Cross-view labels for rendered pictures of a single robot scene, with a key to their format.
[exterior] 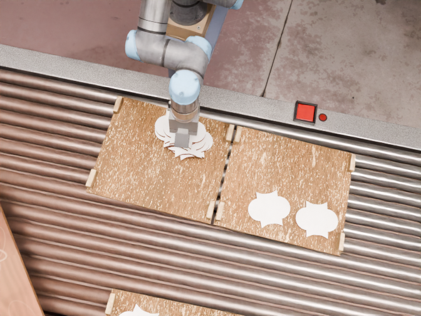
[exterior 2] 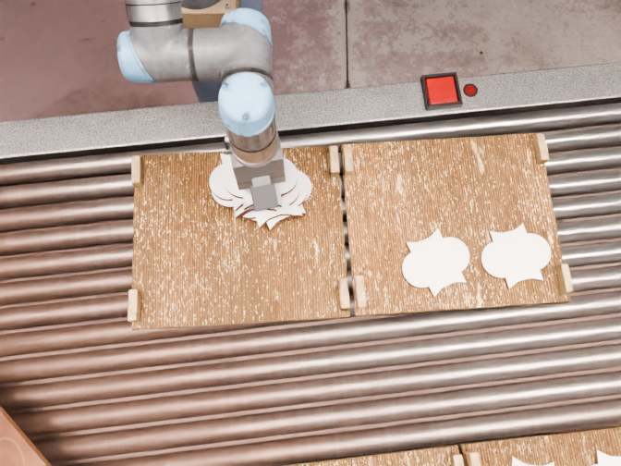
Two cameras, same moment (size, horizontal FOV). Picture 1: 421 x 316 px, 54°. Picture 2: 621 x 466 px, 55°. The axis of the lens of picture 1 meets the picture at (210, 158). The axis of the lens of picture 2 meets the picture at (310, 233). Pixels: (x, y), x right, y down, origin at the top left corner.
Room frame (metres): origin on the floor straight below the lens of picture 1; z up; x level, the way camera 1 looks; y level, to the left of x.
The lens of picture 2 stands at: (0.08, 0.07, 2.05)
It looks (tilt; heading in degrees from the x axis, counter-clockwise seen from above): 74 degrees down; 351
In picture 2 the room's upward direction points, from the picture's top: 2 degrees clockwise
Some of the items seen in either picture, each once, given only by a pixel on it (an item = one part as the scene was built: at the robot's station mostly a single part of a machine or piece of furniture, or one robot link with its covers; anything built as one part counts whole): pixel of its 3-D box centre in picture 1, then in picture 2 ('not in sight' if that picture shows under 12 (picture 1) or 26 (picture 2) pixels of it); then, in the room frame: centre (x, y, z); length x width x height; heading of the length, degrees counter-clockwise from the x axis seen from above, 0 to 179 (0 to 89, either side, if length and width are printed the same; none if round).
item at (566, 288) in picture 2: (340, 242); (565, 279); (0.24, -0.45, 0.95); 0.06 x 0.02 x 0.03; 177
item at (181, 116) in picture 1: (183, 105); (250, 137); (0.49, 0.10, 1.20); 0.08 x 0.08 x 0.05
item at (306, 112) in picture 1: (305, 113); (441, 91); (0.67, -0.30, 0.92); 0.06 x 0.06 x 0.01; 89
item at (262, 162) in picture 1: (285, 188); (450, 221); (0.39, -0.26, 0.93); 0.41 x 0.35 x 0.02; 87
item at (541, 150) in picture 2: (351, 163); (541, 149); (0.51, -0.47, 0.95); 0.06 x 0.02 x 0.03; 177
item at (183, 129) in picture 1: (182, 123); (257, 169); (0.46, 0.10, 1.12); 0.12 x 0.09 x 0.16; 4
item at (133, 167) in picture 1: (163, 157); (238, 234); (0.41, 0.15, 0.93); 0.41 x 0.35 x 0.02; 86
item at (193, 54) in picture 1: (188, 58); (235, 53); (0.59, 0.11, 1.28); 0.11 x 0.11 x 0.08; 86
